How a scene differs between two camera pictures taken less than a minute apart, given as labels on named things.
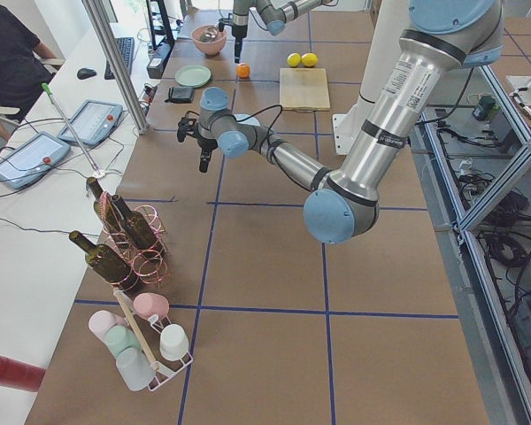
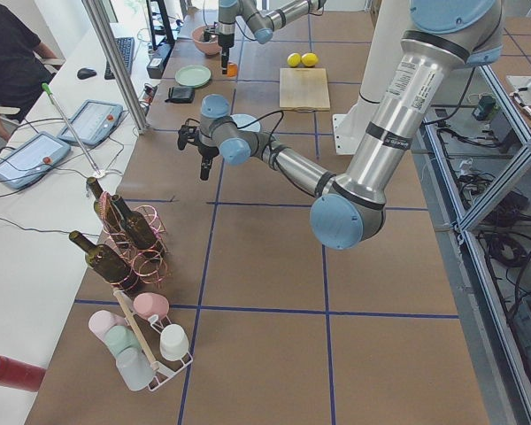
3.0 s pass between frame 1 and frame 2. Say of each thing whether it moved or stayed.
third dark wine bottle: stayed
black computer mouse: stayed
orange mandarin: moved
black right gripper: moved
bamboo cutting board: stayed
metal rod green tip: stayed
